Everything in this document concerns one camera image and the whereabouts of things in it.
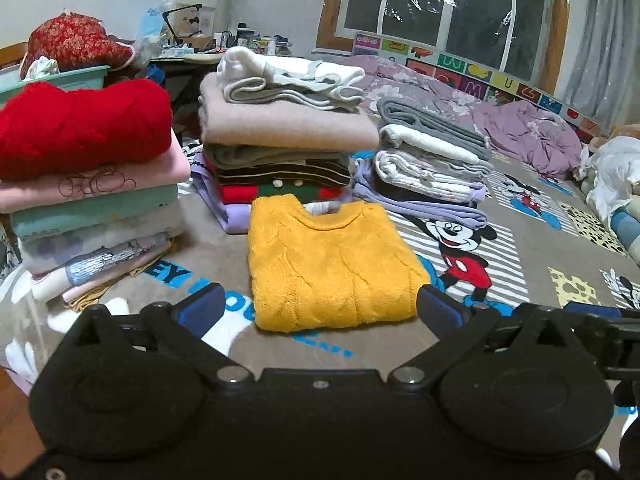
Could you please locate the cluttered desk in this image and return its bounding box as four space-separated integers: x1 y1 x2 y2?
147 22 293 81

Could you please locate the beige folded sweater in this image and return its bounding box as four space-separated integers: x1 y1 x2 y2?
199 72 380 151

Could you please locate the pink folded top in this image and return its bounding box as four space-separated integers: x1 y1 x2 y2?
0 130 192 213

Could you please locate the sheer grey curtain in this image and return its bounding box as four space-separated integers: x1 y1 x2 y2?
555 0 640 128

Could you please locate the pale pink folded garment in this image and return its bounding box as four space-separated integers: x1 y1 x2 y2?
30 250 171 311

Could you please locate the red knit sweater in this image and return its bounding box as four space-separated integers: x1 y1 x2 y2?
0 79 173 181

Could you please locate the cartoon mouse printed blanket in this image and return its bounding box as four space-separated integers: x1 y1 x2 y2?
0 150 640 461

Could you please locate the floral white folded garment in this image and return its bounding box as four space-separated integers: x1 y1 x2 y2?
374 149 488 201

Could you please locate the mint green folded garment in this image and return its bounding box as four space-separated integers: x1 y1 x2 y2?
10 182 180 241

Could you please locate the colourful alphabet foam board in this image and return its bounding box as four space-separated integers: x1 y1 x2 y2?
352 31 603 143

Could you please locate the teal plastic basin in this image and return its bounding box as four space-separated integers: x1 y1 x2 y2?
0 65 111 108

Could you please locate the red and green folded sweater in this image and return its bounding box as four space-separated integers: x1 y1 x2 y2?
220 182 346 206

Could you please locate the white patterned folded garment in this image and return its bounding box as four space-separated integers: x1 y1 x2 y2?
17 200 187 276

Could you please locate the grey folded garment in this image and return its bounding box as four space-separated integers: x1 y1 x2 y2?
376 97 495 161

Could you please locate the white crumpled garment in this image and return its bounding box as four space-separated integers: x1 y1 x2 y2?
575 135 640 221

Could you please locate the lilac folded garment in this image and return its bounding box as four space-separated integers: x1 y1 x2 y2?
190 152 256 235

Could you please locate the pastel striped pillow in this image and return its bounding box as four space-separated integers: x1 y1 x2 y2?
610 207 640 256

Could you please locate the tan plush toy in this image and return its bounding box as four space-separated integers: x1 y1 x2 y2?
587 127 640 155

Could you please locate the red floral cushion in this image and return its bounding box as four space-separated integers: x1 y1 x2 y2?
20 11 136 81

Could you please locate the lavender folded garment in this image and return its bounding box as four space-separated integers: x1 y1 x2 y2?
351 159 490 231

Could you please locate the sequined folded garment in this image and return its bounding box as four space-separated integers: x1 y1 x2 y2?
30 232 173 291

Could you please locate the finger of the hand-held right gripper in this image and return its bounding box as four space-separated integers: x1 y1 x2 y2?
562 301 640 321

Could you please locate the purple floral duvet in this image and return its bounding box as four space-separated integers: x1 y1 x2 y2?
340 55 583 181

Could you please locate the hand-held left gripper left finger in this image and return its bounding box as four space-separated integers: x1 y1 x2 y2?
60 282 253 386

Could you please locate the black folded garment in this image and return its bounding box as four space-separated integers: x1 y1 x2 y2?
372 177 416 202

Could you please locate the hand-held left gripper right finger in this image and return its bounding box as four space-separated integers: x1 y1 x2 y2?
387 284 596 391

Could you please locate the cardboard box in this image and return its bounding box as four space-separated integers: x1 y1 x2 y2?
172 5 217 51

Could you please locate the yellow knit sweater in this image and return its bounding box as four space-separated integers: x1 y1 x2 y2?
247 192 433 333

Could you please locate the black desk lamp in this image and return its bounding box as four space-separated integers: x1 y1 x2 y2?
162 4 203 42

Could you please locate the dark striped folded sweater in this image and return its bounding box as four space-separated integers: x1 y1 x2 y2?
215 157 353 187

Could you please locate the white fleece folded garment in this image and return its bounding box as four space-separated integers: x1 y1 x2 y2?
217 46 367 111

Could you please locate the grey-green folded garment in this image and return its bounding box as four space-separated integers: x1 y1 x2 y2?
202 142 356 171

